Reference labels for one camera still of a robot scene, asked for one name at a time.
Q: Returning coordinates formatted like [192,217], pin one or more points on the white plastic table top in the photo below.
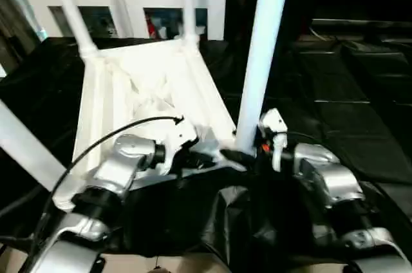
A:
[106,99]

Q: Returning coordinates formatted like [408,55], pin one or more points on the white plastic table leg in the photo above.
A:
[25,137]
[267,44]
[72,12]
[189,2]

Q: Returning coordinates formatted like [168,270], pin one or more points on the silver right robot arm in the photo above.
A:
[338,179]

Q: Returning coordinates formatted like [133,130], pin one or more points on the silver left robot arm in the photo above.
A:
[125,154]

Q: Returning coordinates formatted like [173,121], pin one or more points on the black plastic mat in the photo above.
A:
[354,125]

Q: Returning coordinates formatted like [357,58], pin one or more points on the long grey metal bar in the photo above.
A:
[354,23]

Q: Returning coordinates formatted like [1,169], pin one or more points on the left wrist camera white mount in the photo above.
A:
[178,134]

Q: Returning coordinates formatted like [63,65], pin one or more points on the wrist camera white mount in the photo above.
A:
[178,134]
[273,121]

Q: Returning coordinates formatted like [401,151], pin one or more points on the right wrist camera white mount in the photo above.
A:
[273,121]

